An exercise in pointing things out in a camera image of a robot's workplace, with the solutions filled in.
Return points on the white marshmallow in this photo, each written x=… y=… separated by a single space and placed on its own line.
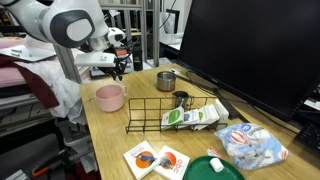
x=216 y=164

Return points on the transport booklet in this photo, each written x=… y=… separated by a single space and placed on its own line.
x=213 y=113

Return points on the dark red cloth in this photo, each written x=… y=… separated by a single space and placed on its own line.
x=36 y=86

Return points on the grey clipboard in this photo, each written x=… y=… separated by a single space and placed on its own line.
x=26 y=54

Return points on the black computer monitor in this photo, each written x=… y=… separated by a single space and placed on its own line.
x=250 y=50

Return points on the silver steel bowl red base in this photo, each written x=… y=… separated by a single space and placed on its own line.
x=166 y=83

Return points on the small steel pitcher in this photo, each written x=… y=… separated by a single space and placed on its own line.
x=180 y=100

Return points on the grey drawer cabinet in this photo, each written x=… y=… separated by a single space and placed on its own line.
x=20 y=116

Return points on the white booklet box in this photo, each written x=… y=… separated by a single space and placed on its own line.
x=222 y=113

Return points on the clear plastic bin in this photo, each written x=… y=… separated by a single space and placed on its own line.
x=76 y=143

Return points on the aluminium frame upright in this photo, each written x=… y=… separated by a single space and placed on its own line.
x=156 y=33
x=143 y=33

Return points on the vegetables booklet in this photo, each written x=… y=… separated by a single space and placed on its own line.
x=205 y=115

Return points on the green colors booklet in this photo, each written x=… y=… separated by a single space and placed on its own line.
x=173 y=117

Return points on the green oval plate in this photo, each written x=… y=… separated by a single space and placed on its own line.
x=200 y=170

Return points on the abc board book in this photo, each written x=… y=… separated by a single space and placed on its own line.
x=171 y=161

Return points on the black nvidia bottle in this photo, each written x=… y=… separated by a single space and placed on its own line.
x=137 y=60

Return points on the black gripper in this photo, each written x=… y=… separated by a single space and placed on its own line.
x=122 y=58

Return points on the wild animals booklet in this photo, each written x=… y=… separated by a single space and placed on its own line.
x=190 y=116

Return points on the pink foam sheets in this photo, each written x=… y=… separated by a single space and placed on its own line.
x=10 y=76

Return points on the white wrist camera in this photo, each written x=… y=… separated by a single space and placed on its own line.
x=95 y=60

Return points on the blue marshmallow bag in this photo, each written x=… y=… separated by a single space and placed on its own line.
x=250 y=143

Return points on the aluminium frame post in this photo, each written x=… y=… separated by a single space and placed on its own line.
x=70 y=63

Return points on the white cloth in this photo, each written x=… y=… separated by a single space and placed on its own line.
x=66 y=96

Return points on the pink plastic cup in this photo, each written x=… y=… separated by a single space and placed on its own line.
x=110 y=100

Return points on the black keyboard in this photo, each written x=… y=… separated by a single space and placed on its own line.
x=310 y=136

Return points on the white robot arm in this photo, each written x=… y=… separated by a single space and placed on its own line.
x=43 y=20

